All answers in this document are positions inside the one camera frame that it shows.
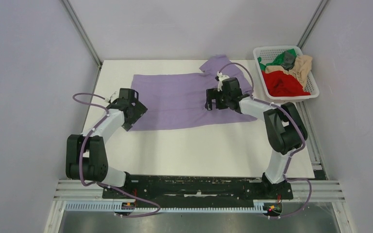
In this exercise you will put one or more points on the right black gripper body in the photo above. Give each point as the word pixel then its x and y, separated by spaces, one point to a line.
pixel 227 97

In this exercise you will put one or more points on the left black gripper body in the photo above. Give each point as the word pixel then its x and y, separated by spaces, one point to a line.
pixel 135 102

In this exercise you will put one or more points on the purple t shirt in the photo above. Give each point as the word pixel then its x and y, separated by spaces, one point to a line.
pixel 177 101

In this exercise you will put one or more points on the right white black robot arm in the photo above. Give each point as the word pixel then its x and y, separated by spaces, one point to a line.
pixel 286 132

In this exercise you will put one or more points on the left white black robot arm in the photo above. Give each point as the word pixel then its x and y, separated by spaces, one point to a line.
pixel 86 158

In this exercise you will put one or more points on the red t shirt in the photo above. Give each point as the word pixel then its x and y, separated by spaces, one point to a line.
pixel 280 84

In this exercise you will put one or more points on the white plastic basket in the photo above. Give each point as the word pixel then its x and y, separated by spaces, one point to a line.
pixel 268 54

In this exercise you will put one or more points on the green t shirt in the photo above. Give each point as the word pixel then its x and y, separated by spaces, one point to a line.
pixel 276 62

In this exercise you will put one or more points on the grey t shirt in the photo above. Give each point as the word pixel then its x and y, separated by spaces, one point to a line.
pixel 288 61

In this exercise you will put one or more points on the beige t shirt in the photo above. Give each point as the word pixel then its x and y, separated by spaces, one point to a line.
pixel 300 71

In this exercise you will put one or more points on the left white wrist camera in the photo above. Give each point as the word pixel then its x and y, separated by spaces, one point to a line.
pixel 113 97

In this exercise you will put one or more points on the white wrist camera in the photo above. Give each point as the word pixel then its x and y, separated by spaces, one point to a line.
pixel 220 78
pixel 113 97

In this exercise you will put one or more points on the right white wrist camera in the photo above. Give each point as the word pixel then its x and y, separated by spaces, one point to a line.
pixel 220 78

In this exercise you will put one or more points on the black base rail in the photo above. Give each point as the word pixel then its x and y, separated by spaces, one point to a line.
pixel 195 191

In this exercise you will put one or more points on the white slotted cable duct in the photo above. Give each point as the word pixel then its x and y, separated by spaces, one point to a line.
pixel 124 207

